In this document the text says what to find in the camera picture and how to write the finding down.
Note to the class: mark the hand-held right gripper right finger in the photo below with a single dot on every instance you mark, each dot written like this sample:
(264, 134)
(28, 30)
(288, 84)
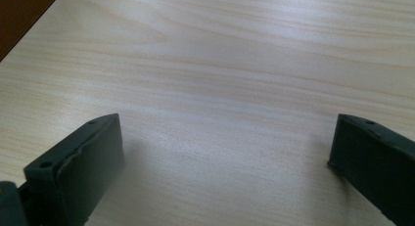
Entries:
(378, 160)

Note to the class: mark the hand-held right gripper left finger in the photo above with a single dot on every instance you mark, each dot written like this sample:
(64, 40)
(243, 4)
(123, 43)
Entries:
(75, 167)

